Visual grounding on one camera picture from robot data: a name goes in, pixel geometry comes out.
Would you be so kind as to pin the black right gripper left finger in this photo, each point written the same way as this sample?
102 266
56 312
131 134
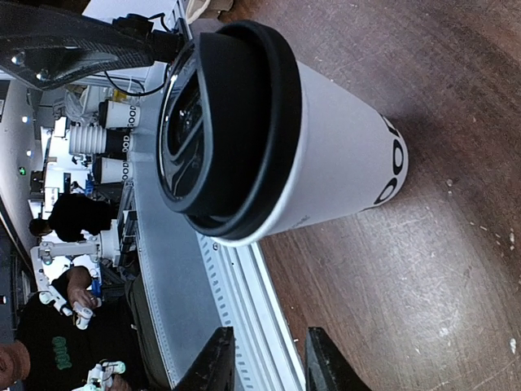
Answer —
214 367

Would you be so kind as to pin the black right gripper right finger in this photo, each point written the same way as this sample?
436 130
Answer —
325 367

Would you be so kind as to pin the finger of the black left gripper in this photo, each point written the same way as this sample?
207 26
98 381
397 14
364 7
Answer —
46 48

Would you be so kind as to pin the background cups on shelf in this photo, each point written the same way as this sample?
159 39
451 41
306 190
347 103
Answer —
110 140

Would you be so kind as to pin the person in black shirt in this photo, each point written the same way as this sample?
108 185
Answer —
49 352

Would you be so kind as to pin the aluminium front rail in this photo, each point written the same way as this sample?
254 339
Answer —
194 285

